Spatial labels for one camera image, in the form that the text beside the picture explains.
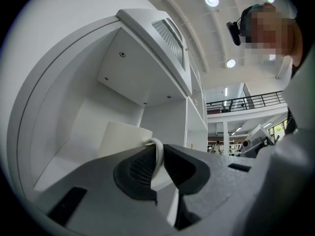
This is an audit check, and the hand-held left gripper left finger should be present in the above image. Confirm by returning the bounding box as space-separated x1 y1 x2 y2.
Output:
34 144 178 236

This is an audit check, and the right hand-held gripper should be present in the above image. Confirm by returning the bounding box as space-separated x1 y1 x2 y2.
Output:
240 123 275 158

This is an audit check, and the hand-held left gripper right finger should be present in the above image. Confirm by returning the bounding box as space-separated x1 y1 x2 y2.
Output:
163 143 267 236

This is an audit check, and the cream white cup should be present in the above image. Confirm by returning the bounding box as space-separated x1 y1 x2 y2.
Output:
99 121 164 176

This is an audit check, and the black balcony railing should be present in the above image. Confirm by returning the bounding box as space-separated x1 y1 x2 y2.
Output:
206 90 287 115

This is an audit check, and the person's head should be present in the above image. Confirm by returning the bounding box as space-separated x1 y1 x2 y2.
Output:
242 3 305 69

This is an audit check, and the white fluted glass cabinet door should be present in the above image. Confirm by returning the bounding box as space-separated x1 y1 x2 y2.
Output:
116 8 193 96

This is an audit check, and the black head-mounted camera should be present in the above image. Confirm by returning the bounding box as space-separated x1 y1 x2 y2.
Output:
226 4 250 47

